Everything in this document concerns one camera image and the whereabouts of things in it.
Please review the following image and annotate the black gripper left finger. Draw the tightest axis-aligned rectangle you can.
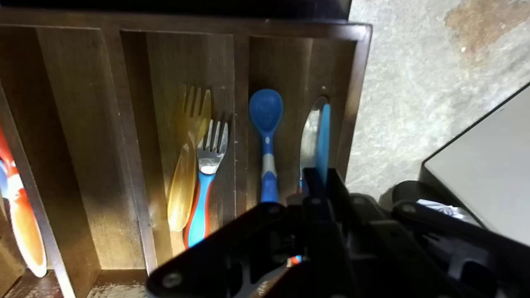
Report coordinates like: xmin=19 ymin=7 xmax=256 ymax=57
xmin=303 ymin=167 xmax=331 ymax=260

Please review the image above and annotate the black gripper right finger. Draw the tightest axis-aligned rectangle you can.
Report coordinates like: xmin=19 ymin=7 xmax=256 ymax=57
xmin=326 ymin=169 xmax=375 ymax=260

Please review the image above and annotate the blue plastic knife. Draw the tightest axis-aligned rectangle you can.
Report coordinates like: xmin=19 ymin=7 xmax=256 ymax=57
xmin=299 ymin=96 xmax=331 ymax=184

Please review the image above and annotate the blue plastic spoon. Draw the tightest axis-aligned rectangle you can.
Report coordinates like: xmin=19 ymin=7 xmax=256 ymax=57
xmin=248 ymin=90 xmax=283 ymax=202

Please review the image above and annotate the yellow plastic fork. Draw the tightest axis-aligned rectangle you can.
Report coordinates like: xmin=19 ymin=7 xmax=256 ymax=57
xmin=167 ymin=85 xmax=211 ymax=232

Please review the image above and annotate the grey cabinet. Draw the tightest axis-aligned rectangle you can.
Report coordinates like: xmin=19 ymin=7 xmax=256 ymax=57
xmin=422 ymin=85 xmax=530 ymax=245

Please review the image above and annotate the dark wooden cutlery tray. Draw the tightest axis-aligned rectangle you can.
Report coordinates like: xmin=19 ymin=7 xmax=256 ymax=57
xmin=0 ymin=9 xmax=372 ymax=298

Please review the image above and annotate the orange white spoon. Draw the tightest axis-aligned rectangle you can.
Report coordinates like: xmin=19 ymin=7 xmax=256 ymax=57
xmin=0 ymin=133 xmax=48 ymax=278

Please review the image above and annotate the blue handled metal fork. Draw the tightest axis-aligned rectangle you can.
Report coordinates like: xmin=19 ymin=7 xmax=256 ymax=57
xmin=187 ymin=119 xmax=228 ymax=247

